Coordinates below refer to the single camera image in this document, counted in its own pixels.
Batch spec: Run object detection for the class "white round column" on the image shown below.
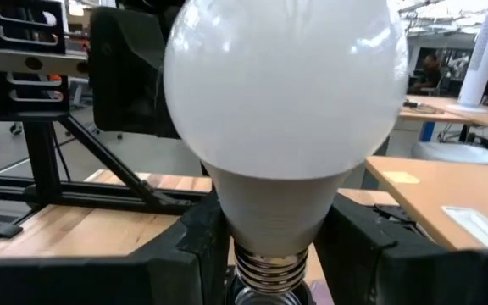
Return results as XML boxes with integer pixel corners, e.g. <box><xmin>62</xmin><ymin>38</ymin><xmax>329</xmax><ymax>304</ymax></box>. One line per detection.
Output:
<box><xmin>457</xmin><ymin>0</ymin><xmax>488</xmax><ymax>112</ymax></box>

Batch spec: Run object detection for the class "person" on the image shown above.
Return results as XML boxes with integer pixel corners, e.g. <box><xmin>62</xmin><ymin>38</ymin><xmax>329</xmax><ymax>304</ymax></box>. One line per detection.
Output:
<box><xmin>408</xmin><ymin>53</ymin><xmax>444</xmax><ymax>95</ymax></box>

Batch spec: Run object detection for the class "white rectangular plate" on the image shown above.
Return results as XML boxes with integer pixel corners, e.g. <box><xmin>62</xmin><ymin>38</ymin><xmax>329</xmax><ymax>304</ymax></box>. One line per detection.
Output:
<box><xmin>441</xmin><ymin>205</ymin><xmax>488</xmax><ymax>250</ymax></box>

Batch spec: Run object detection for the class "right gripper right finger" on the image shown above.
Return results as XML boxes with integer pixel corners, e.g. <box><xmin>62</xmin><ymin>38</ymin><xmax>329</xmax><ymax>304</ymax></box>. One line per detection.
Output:
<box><xmin>313</xmin><ymin>192</ymin><xmax>488</xmax><ymax>305</ymax></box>

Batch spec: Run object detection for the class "yellow sticky note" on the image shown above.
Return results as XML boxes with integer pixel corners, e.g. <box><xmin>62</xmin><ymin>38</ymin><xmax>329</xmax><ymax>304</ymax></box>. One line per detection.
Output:
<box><xmin>380</xmin><ymin>169</ymin><xmax>421</xmax><ymax>185</ymax></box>

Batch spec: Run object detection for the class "beige wooden desk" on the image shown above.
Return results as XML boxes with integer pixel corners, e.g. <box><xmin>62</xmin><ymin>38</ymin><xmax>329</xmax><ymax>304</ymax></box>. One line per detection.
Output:
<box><xmin>365</xmin><ymin>154</ymin><xmax>488</xmax><ymax>252</ymax></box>

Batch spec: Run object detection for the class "white light bulb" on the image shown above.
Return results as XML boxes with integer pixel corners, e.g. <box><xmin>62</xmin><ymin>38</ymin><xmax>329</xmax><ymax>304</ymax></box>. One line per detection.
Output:
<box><xmin>162</xmin><ymin>0</ymin><xmax>410</xmax><ymax>297</ymax></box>

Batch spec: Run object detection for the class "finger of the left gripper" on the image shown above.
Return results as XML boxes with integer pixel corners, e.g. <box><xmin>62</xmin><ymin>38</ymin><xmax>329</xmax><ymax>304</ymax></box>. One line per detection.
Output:
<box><xmin>87</xmin><ymin>4</ymin><xmax>182</xmax><ymax>140</ymax></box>

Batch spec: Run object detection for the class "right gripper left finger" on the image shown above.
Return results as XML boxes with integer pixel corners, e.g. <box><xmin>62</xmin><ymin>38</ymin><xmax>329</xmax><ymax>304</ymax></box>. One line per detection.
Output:
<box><xmin>0</xmin><ymin>189</ymin><xmax>233</xmax><ymax>305</ymax></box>

